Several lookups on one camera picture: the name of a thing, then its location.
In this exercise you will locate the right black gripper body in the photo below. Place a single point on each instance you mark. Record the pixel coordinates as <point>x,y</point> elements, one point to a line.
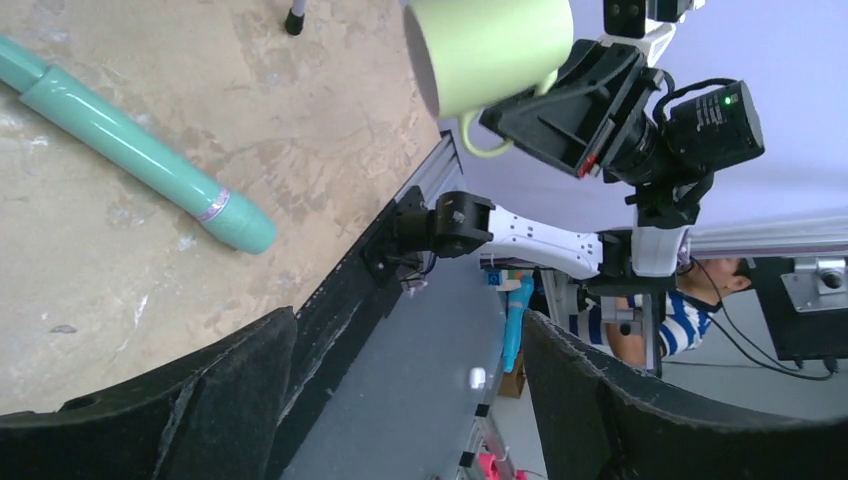
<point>592,120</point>

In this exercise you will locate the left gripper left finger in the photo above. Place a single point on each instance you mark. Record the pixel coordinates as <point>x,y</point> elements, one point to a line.
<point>211,414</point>

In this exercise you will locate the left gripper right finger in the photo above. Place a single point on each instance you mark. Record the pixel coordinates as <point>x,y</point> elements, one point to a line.
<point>599,418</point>

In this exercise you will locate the green mug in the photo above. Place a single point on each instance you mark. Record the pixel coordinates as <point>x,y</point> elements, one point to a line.
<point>467,55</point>

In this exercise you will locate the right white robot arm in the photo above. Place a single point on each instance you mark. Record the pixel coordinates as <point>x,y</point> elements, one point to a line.
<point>619,237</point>

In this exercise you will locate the person in striped shirt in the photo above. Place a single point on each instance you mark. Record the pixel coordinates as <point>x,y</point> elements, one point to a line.
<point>702,286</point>

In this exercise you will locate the purple tripod stand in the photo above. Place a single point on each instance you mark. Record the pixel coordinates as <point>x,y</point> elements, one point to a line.
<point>295,19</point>

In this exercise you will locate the teal cylindrical bottle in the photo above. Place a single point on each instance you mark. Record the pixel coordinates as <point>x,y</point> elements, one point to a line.
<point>60,98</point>

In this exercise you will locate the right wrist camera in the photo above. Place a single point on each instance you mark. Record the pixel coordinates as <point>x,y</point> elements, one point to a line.
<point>648,25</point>

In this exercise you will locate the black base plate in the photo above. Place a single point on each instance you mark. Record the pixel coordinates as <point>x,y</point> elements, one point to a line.
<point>333,326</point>

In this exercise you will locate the aluminium frame rail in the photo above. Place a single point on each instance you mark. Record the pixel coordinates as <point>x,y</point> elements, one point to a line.
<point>441,171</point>

